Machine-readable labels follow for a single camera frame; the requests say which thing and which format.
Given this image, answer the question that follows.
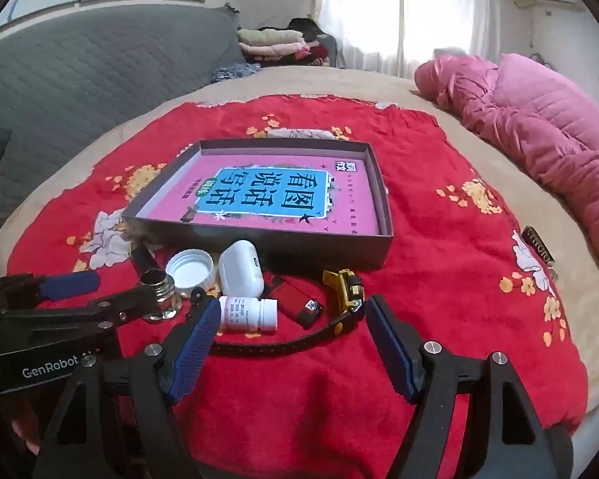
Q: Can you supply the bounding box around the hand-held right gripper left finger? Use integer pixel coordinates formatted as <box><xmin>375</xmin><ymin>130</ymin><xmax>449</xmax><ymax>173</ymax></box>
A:
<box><xmin>32</xmin><ymin>287</ymin><xmax>223</xmax><ymax>479</ymax></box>

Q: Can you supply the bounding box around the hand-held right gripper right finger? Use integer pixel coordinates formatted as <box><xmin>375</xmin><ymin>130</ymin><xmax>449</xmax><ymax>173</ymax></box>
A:
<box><xmin>364</xmin><ymin>294</ymin><xmax>575</xmax><ymax>479</ymax></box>

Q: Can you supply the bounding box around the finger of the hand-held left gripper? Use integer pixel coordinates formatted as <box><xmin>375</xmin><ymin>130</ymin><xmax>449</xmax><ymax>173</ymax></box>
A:
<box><xmin>2</xmin><ymin>285</ymin><xmax>159</xmax><ymax>333</ymax></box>
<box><xmin>0</xmin><ymin>270</ymin><xmax>101</xmax><ymax>310</ymax></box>

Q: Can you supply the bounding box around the metal threaded fitting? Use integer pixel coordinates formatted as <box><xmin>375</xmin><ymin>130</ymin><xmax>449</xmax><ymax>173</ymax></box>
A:
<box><xmin>140</xmin><ymin>269</ymin><xmax>183</xmax><ymax>324</ymax></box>

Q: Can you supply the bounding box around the black and gold case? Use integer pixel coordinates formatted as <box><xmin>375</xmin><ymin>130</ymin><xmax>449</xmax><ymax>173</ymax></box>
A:
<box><xmin>130</xmin><ymin>244</ymin><xmax>157</xmax><ymax>275</ymax></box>

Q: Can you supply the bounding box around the yellow watch with black strap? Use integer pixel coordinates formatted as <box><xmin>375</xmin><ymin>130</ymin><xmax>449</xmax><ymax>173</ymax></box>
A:
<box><xmin>210</xmin><ymin>268</ymin><xmax>366</xmax><ymax>357</ymax></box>

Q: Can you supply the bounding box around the white pill bottle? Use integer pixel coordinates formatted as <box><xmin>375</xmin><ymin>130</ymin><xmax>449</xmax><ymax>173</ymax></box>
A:
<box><xmin>218</xmin><ymin>296</ymin><xmax>279</xmax><ymax>333</ymax></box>

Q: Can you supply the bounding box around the white plastic lid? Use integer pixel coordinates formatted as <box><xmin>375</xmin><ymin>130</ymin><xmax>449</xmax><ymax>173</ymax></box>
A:
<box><xmin>166</xmin><ymin>249</ymin><xmax>216</xmax><ymax>296</ymax></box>

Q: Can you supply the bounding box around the white earbuds case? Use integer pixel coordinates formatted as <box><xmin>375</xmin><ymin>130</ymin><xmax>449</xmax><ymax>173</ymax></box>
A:
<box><xmin>218</xmin><ymin>239</ymin><xmax>265</xmax><ymax>297</ymax></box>

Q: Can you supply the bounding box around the grey cardboard box tray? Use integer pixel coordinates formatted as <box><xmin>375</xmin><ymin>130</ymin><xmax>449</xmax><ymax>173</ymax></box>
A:
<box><xmin>121</xmin><ymin>139</ymin><xmax>394</xmax><ymax>273</ymax></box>

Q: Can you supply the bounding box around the red lighter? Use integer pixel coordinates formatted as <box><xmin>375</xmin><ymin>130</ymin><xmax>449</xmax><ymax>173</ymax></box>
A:
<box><xmin>267</xmin><ymin>277</ymin><xmax>325</xmax><ymax>329</ymax></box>

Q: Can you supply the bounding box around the brown blanket label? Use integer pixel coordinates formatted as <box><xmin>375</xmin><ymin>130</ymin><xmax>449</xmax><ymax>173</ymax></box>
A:
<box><xmin>522</xmin><ymin>226</ymin><xmax>555</xmax><ymax>267</ymax></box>

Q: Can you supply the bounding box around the red floral blanket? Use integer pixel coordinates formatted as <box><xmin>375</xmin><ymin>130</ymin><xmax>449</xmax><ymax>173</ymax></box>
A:
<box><xmin>5</xmin><ymin>94</ymin><xmax>590</xmax><ymax>479</ymax></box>

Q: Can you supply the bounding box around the pink book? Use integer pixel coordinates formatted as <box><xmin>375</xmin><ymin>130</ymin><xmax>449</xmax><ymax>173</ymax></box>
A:
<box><xmin>139</xmin><ymin>154</ymin><xmax>381</xmax><ymax>236</ymax></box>

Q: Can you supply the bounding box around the grey quilted headboard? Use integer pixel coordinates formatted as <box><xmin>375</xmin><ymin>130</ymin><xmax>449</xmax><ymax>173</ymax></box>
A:
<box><xmin>0</xmin><ymin>4</ymin><xmax>245</xmax><ymax>270</ymax></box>

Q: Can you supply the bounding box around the blue patterned cloth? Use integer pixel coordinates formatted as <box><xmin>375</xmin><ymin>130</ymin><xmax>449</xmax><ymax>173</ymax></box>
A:
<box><xmin>210</xmin><ymin>62</ymin><xmax>263</xmax><ymax>85</ymax></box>

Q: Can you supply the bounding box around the pink quilt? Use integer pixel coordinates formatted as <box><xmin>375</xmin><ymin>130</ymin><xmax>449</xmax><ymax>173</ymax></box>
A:
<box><xmin>413</xmin><ymin>52</ymin><xmax>599</xmax><ymax>305</ymax></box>

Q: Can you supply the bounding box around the stack of folded clothes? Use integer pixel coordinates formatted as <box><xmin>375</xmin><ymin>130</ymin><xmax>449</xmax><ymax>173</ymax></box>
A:
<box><xmin>237</xmin><ymin>17</ymin><xmax>337</xmax><ymax>67</ymax></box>

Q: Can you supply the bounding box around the white curtain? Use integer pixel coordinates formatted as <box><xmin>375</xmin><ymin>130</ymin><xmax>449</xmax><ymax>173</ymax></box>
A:
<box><xmin>312</xmin><ymin>0</ymin><xmax>502</xmax><ymax>78</ymax></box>

